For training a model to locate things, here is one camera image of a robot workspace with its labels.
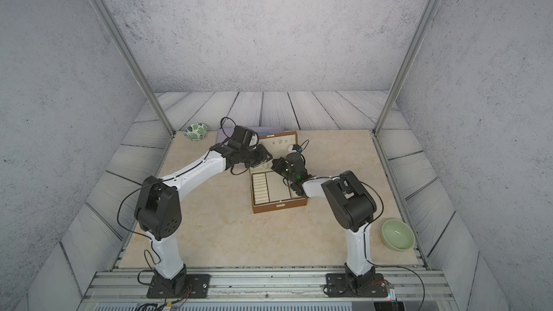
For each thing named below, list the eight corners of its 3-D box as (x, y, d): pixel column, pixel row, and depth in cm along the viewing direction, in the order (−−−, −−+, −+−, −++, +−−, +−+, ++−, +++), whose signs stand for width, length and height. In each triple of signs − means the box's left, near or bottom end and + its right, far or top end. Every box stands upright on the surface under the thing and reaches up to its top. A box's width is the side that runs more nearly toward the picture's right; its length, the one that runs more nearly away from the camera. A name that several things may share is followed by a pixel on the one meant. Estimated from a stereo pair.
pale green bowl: (381, 253, 81) (387, 248, 77) (373, 225, 88) (378, 219, 84) (412, 253, 81) (420, 248, 77) (402, 225, 88) (408, 219, 84)
